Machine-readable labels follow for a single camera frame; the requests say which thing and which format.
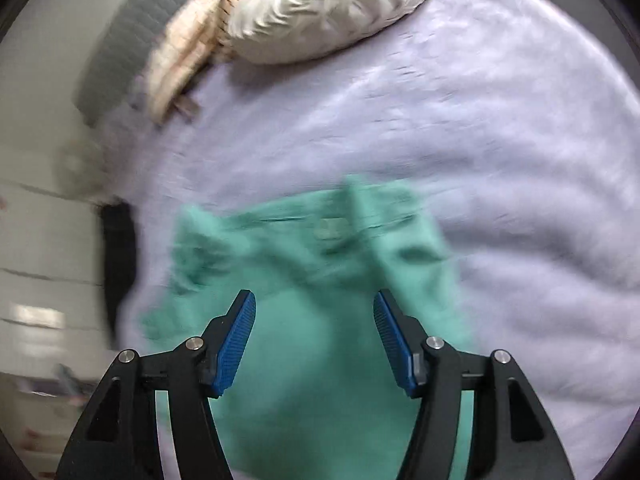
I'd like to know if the white electric fan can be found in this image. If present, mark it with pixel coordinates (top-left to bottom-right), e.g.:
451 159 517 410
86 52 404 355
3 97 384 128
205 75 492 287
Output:
54 144 110 203

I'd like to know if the green work shirt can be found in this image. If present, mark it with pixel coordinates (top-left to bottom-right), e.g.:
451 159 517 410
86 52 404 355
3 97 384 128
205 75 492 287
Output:
140 174 476 480

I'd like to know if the black cloth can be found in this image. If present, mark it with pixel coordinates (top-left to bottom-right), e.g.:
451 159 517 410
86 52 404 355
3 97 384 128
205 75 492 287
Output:
99 200 142 337

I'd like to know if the beige plaid cloth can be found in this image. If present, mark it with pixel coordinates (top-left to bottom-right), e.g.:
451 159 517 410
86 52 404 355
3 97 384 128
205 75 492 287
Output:
144 0 252 125

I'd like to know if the purple fuzzy blanket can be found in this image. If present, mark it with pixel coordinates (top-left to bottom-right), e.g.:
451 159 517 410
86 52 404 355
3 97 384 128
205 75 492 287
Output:
107 0 637 480

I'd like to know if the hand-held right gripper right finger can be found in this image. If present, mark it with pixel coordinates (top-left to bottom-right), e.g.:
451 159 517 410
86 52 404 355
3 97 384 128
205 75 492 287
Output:
372 289 576 480

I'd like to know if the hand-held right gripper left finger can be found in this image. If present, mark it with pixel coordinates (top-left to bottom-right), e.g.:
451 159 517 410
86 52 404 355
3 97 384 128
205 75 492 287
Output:
55 289 258 480

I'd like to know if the white quilted jacket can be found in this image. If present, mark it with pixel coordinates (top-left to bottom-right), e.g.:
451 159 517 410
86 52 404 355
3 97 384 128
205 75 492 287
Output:
227 0 441 66

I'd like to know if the grey padded headboard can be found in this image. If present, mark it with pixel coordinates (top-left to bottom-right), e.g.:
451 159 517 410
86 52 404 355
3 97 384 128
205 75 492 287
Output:
75 0 236 123

